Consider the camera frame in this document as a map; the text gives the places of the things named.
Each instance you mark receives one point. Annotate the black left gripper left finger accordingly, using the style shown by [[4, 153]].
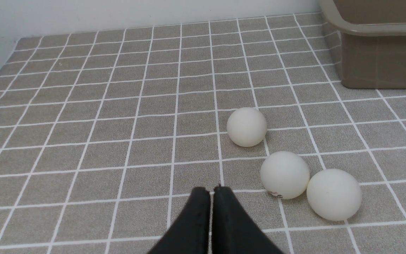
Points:
[[189, 234]]

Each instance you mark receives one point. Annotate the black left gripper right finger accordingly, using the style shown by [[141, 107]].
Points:
[[233, 230]]

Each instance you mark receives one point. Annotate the white ping-pong ball with logo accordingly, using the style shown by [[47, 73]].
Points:
[[285, 174]]

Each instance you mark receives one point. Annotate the olive green plastic bin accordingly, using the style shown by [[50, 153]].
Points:
[[367, 42]]

